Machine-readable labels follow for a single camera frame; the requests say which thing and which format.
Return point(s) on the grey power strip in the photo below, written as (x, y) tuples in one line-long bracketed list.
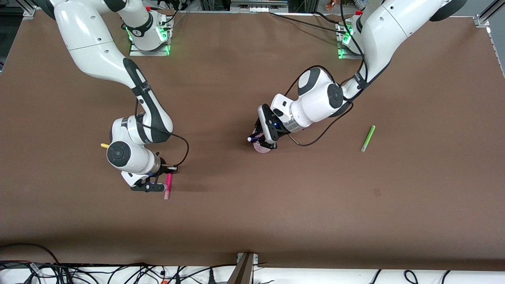
[(258, 4)]

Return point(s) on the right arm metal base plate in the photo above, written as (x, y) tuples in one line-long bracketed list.
[(150, 52)]

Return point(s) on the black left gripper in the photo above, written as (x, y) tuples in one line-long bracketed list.
[(260, 136)]

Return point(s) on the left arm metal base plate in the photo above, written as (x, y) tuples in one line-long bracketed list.
[(347, 55)]

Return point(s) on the purple marker pen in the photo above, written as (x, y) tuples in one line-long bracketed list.
[(252, 138)]

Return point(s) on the pink plastic cup holder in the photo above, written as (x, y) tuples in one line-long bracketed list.
[(261, 149)]

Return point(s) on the brown camera mount bracket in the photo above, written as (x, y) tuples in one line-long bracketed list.
[(242, 272)]

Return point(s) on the small orange background object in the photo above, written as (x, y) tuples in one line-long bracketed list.
[(332, 4)]

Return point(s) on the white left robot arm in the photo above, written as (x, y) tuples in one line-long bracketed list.
[(386, 27)]

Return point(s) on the aluminium frame profile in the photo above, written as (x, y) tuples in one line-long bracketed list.
[(483, 19), (29, 10)]

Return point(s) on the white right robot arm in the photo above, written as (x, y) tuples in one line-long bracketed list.
[(86, 35)]

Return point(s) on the green highlighter pen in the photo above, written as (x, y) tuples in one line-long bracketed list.
[(368, 139)]

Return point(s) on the pink highlighter pen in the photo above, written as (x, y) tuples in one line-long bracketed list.
[(168, 187)]

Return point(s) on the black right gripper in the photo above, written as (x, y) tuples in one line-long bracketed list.
[(164, 169)]

